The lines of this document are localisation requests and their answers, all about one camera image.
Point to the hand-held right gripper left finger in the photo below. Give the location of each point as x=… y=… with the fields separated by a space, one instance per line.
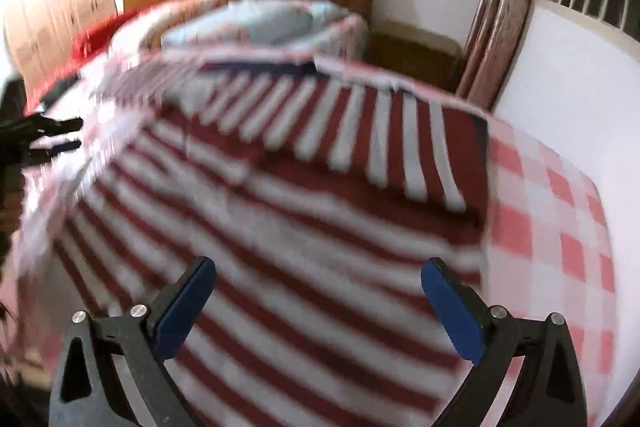
x=185 y=307

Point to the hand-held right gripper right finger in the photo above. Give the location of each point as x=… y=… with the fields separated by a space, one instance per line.
x=450 y=307

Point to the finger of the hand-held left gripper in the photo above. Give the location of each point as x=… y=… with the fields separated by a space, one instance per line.
x=60 y=148
x=60 y=125

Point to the red white striped shirt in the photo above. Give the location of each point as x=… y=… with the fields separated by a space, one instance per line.
x=300 y=232

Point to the red blanket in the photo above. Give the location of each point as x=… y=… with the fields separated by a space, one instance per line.
x=90 y=37

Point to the wooden wardrobe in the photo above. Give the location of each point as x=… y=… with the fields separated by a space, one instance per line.
x=60 y=7

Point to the pink checkered bed sheet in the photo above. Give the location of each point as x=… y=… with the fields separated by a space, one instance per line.
x=540 y=217

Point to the orange floral pillow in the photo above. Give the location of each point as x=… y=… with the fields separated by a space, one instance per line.
x=190 y=9

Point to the light blue floral pillow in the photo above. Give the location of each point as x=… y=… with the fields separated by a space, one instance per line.
x=280 y=22

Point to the wooden nightstand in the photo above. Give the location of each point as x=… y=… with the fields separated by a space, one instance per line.
x=410 y=52

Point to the pink floral curtain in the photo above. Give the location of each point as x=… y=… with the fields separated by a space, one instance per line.
x=500 y=7

